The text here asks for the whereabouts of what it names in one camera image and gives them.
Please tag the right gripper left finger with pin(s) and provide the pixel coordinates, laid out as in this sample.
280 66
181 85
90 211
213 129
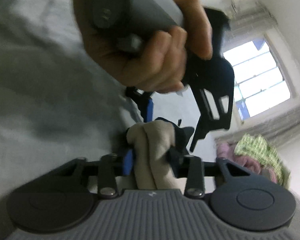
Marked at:
66 196

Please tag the window with white frame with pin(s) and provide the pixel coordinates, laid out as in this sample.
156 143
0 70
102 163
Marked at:
263 87

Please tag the pink rolled quilt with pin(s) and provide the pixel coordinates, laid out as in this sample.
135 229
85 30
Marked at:
227 151

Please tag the grey curtain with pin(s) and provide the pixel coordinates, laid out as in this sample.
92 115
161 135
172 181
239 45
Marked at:
257 16
277 131

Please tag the beige bear raglan shirt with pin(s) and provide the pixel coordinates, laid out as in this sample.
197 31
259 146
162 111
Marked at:
151 142

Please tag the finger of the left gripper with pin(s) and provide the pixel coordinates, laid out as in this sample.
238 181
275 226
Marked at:
143 101

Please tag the grey bed sheet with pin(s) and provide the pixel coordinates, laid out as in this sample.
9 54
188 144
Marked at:
55 102

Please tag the left grey curtain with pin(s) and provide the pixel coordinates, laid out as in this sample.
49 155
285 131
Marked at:
257 16

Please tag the green patterned blanket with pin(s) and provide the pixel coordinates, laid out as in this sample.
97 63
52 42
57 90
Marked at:
260 150

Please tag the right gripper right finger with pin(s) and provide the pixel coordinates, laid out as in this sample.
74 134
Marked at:
237 196

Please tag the right grey curtain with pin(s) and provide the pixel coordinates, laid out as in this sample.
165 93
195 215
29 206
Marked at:
277 131

